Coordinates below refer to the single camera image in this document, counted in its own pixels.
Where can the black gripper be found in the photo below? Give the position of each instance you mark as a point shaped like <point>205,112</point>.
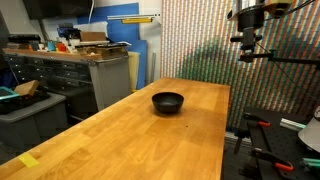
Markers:
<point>250,20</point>

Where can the black bowl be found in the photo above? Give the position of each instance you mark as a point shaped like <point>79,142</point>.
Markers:
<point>167,102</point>

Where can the wooden block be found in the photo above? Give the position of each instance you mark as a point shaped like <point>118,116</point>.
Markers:
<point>26,87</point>

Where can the silver aluminium extrusion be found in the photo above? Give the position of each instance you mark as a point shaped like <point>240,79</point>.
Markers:
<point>293,124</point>

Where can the black perforated breadboard table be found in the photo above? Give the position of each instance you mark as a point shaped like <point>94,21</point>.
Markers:
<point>283,143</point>

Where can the white rounded device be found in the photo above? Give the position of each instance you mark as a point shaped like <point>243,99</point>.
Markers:
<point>310,133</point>

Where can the yellow spirit level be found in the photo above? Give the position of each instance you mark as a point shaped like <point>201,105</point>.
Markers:
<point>136,20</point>

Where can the beige foam panel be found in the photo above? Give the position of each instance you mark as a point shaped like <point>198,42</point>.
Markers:
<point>134,71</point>

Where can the green aluminium extrusion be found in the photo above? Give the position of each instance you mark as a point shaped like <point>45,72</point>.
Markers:
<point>312,162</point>

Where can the cardboard box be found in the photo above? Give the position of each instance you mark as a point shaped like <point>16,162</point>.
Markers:
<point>92,36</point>

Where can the grey pegboard workbench cabinet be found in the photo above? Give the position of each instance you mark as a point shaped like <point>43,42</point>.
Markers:
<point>66,73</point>

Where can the orange small container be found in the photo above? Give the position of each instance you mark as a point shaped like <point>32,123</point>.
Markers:
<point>61,47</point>

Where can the teal cup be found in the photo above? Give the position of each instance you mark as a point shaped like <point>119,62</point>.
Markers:
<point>50,45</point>

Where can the black flat device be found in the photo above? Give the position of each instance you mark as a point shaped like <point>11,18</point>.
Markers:
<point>23,38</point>

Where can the grey plastic bin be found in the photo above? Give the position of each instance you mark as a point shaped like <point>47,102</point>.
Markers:
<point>33,123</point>

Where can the black tray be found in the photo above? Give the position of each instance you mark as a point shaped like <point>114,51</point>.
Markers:
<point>23,101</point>

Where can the teal tray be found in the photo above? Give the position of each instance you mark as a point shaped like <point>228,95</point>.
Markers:
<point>6,93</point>

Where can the yellow tape piece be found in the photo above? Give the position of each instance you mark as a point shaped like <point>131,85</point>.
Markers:
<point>28,160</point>

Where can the black stereo camera bar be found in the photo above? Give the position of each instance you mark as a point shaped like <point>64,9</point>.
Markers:
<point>236,39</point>

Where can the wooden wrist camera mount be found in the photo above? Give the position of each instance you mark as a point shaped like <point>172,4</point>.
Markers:
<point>279,6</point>

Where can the white wall rail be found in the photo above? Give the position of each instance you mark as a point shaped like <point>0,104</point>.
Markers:
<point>133,16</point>

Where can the blue wall board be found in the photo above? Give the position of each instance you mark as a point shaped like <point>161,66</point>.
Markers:
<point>125,33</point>

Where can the black wall monitor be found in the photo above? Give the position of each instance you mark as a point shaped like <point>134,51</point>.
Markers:
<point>56,8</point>

